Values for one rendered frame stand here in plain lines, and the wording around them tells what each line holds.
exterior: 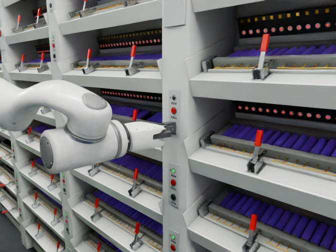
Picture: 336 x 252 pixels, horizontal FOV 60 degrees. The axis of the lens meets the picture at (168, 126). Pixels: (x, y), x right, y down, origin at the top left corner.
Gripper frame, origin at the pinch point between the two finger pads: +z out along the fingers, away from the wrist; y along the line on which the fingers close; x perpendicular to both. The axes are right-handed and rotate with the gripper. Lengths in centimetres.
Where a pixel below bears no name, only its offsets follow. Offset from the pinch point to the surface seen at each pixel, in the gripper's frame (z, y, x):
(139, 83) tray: 3.0, -15.1, 10.7
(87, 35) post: 15, -65, 29
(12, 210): 3, -162, -85
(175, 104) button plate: 2.1, 0.5, 6.0
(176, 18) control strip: 1.9, 0.9, 27.1
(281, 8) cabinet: 22.4, 17.4, 30.0
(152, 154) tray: 3.3, -9.9, -9.8
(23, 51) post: 12, -135, 24
